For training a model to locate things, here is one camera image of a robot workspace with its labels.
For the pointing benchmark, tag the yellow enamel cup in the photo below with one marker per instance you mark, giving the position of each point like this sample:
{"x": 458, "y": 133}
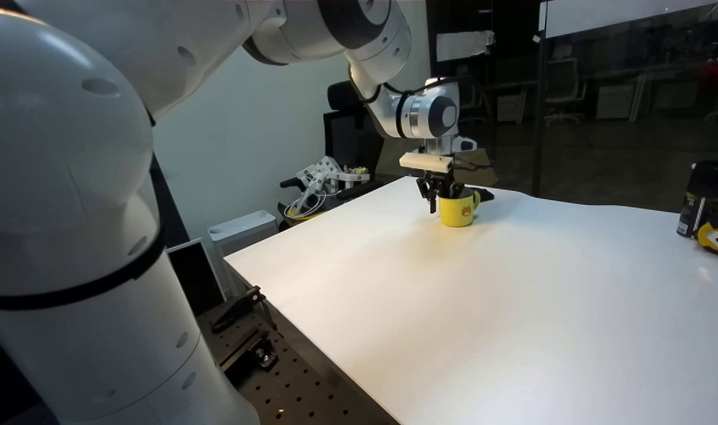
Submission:
{"x": 458, "y": 214}

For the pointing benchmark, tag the white flat box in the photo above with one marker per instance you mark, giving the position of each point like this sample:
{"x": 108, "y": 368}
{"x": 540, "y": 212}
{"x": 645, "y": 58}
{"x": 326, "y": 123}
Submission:
{"x": 241, "y": 231}

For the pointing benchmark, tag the black table clamp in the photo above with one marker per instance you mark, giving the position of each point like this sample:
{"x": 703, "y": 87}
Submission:
{"x": 238, "y": 308}

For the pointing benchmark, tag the black and orange device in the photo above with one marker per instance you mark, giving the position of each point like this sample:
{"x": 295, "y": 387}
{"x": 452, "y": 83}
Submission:
{"x": 710, "y": 192}

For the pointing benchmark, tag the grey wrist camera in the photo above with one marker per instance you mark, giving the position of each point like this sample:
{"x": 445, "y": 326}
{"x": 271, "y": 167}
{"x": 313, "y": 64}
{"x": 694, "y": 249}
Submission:
{"x": 466, "y": 146}

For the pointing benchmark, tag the black metal bracket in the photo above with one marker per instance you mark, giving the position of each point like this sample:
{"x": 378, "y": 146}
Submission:
{"x": 254, "y": 350}

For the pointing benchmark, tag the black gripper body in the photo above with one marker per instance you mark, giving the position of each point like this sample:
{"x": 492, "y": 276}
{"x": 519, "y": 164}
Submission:
{"x": 440, "y": 181}

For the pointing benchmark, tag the grey panel box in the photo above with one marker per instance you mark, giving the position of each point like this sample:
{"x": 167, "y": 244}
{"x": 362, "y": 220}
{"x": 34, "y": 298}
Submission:
{"x": 198, "y": 276}

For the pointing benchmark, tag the white gripper mount plate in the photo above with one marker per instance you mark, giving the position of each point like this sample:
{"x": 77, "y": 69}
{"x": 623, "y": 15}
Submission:
{"x": 426, "y": 161}

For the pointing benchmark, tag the white and black gadget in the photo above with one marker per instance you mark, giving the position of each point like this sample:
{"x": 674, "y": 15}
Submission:
{"x": 323, "y": 185}

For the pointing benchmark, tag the black office chair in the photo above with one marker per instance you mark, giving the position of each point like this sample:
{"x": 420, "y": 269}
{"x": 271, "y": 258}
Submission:
{"x": 349, "y": 146}

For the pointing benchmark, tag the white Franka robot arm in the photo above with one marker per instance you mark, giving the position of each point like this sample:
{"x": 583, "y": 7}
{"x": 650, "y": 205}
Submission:
{"x": 60, "y": 237}

